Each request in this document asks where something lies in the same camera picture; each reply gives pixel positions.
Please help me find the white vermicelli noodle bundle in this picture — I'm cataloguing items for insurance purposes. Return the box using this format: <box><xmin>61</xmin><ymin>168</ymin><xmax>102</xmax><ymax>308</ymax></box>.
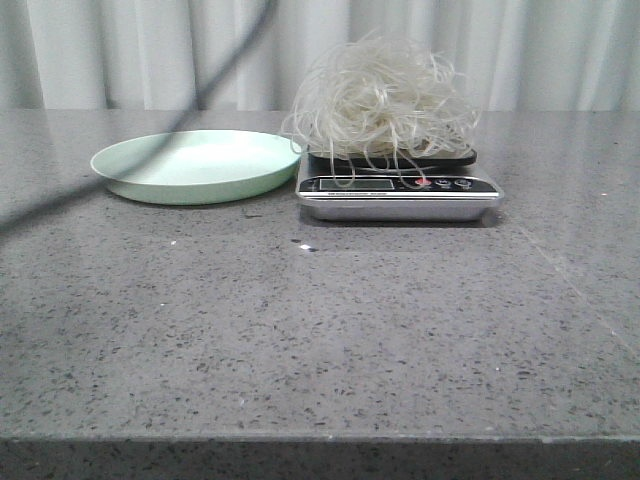
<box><xmin>281</xmin><ymin>37</ymin><xmax>479</xmax><ymax>176</ymax></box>

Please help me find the black silver kitchen scale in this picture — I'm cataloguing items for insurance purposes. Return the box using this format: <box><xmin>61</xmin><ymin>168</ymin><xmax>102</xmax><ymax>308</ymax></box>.
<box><xmin>296</xmin><ymin>149</ymin><xmax>504</xmax><ymax>222</ymax></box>

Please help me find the light green round plate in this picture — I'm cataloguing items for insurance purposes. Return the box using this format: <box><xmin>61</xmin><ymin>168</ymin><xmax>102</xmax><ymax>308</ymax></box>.
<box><xmin>91</xmin><ymin>130</ymin><xmax>303</xmax><ymax>205</ymax></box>

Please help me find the white pleated curtain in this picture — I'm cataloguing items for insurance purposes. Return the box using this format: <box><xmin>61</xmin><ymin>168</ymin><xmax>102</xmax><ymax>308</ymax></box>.
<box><xmin>1</xmin><ymin>1</ymin><xmax>639</xmax><ymax>111</ymax></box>

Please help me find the black cable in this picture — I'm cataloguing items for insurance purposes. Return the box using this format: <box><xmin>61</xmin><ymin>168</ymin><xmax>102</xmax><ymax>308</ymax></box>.
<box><xmin>0</xmin><ymin>0</ymin><xmax>279</xmax><ymax>242</ymax></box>

